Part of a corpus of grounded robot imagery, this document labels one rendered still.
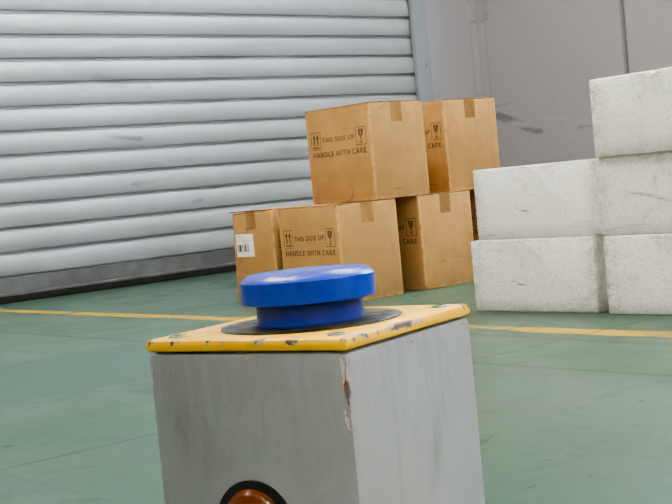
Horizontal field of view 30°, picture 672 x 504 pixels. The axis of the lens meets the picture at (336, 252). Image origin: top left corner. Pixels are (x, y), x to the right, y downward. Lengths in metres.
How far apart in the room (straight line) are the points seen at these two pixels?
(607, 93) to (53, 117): 3.09
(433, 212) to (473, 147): 0.30
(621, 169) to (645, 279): 0.25
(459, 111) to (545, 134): 2.79
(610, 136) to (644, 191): 0.15
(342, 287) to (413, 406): 0.04
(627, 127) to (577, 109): 3.89
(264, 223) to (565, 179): 1.33
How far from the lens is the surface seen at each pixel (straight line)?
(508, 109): 7.09
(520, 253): 3.12
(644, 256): 2.88
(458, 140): 4.14
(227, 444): 0.35
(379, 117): 3.87
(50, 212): 5.44
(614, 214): 2.94
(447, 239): 4.05
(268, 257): 4.07
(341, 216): 3.75
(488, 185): 3.19
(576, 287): 3.02
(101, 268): 5.56
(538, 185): 3.09
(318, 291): 0.35
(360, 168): 3.88
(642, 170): 2.88
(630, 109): 2.88
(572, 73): 6.80
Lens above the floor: 0.35
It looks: 3 degrees down
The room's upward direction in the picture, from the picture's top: 5 degrees counter-clockwise
